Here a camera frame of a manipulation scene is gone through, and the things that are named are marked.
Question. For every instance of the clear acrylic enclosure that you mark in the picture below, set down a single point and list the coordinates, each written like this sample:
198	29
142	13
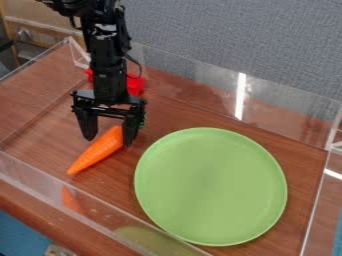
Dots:
88	212

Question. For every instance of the red plastic block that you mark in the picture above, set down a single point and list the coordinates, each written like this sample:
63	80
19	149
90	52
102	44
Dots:
135	82

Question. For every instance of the orange toy carrot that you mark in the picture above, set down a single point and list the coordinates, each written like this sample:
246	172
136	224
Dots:
106	145

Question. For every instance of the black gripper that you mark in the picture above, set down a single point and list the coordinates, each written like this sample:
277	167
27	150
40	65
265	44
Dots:
128	106

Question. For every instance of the green round plate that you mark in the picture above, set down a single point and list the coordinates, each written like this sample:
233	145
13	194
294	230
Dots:
210	186

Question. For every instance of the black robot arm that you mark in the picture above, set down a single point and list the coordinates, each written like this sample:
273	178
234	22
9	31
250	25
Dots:
100	19

